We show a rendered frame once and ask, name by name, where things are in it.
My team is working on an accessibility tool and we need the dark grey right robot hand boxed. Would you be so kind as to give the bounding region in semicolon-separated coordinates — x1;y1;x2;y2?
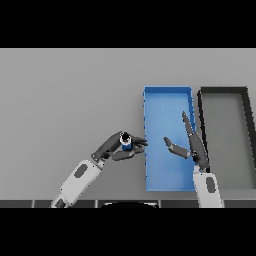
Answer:
162;110;211;173

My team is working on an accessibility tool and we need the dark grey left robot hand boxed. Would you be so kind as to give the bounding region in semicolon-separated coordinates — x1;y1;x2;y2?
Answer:
91;131;149;164

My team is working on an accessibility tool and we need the dark grey bin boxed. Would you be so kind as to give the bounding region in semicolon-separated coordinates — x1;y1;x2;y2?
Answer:
197;86;256;191

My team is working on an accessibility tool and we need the blue bin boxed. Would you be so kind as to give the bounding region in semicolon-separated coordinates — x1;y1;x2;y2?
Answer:
143;86;198;192

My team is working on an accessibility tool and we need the blue pipe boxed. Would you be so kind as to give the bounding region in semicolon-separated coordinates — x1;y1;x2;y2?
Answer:
119;131;134;152

